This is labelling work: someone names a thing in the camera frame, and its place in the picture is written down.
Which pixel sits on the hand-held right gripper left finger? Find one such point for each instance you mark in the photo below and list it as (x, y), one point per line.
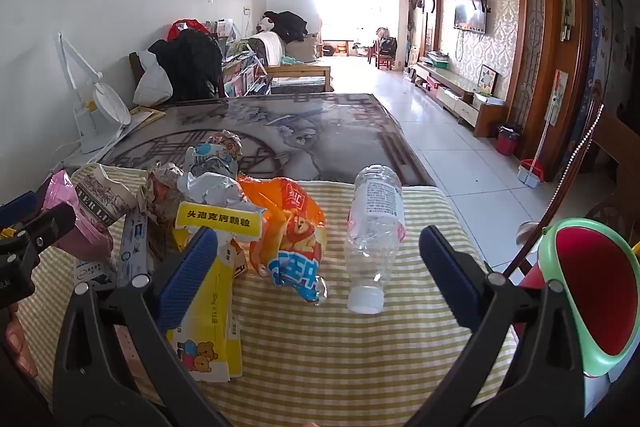
(187, 277)

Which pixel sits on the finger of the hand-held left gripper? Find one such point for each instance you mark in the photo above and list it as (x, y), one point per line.
(17, 209)
(50, 222)

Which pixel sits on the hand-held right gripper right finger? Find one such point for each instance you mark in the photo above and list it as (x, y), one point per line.
(445, 277)

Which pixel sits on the yellow medicine box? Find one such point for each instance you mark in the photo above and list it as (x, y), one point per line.
(210, 307)

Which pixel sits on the pink packet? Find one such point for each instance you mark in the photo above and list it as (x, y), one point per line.
(92, 239)

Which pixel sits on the beige printed paper bag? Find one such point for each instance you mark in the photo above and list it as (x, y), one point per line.
(105, 194)

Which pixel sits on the clear plastic bottle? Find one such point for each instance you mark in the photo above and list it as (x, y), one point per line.
(375, 232)

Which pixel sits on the floral paper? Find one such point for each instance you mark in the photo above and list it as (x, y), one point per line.
(162, 192)

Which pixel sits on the white blue wrapper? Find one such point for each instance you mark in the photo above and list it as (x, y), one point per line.
(210, 187)

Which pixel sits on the orange snack bag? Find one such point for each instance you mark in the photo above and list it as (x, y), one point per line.
(285, 227)

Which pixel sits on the patterned paper ball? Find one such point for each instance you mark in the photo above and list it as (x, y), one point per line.
(225, 142)

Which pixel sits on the red bin with green rim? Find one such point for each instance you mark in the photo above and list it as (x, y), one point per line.
(590, 287)

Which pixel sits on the person's left hand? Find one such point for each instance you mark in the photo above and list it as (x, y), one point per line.
(17, 342)

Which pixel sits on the white desk lamp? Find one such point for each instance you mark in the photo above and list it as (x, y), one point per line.
(112, 104)

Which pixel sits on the red dustpan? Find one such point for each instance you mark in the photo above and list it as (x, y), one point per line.
(531, 172)

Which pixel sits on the stack of papers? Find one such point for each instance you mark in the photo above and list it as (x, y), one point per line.
(145, 114)

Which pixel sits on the striped beige cloth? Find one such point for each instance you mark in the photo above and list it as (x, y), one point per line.
(325, 357)

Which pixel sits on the small red floor bin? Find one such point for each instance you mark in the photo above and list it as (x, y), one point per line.
(508, 141)

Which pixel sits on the white plastic bag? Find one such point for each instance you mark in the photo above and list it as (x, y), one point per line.
(152, 82)

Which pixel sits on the white broom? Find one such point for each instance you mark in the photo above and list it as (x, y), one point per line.
(545, 132)

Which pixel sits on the wooden television cabinet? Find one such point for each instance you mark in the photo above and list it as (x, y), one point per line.
(465, 99)

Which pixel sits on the carved wooden chair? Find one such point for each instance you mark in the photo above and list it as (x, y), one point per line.
(612, 167)

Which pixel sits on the small framed picture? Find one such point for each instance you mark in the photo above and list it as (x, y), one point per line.
(487, 79)

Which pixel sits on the black coat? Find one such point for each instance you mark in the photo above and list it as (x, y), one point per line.
(190, 62)

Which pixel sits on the magazine rack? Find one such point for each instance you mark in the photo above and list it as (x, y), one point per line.
(240, 67)

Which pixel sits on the wooden sofa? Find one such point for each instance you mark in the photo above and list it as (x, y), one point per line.
(300, 69)

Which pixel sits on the red bag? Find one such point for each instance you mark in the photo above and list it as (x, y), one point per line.
(187, 28)

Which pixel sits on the black clothing pile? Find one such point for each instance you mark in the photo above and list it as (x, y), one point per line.
(287, 26)

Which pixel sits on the wall poster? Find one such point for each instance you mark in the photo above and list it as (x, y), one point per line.
(560, 97)

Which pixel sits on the wall television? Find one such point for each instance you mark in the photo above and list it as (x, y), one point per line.
(470, 17)

